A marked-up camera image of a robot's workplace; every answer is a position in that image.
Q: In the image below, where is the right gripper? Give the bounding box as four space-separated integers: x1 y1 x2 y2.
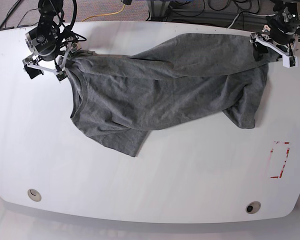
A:
22 41 80 80

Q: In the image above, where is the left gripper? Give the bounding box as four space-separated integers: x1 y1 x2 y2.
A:
250 24 300 62

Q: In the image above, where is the grey t-shirt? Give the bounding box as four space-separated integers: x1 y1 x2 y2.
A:
65 33 279 157

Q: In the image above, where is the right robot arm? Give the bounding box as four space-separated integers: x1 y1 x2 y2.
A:
22 0 87 81

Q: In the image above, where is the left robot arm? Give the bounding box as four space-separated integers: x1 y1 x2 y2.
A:
250 0 300 68

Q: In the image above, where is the red tape rectangle marking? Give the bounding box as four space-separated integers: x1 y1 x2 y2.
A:
268 141 291 179

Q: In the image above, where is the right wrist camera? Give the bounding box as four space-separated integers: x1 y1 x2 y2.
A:
55 70 68 82

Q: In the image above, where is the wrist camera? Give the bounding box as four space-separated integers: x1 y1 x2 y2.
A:
282 55 298 68
55 70 68 82

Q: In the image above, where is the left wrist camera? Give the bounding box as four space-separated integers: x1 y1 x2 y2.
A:
282 55 298 68

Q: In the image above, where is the white cable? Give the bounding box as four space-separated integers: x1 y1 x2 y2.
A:
226 11 268 30

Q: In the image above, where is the yellow cable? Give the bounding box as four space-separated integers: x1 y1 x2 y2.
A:
82 3 126 23

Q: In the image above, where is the aluminium frame stand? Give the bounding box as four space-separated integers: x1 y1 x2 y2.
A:
146 0 173 22

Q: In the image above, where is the left table cable grommet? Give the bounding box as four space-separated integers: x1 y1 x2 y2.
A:
27 189 42 202

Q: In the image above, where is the table cable grommet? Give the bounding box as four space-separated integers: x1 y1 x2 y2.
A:
245 201 261 215
27 189 42 202

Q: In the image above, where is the right table cable grommet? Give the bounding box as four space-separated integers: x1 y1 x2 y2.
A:
245 201 261 215

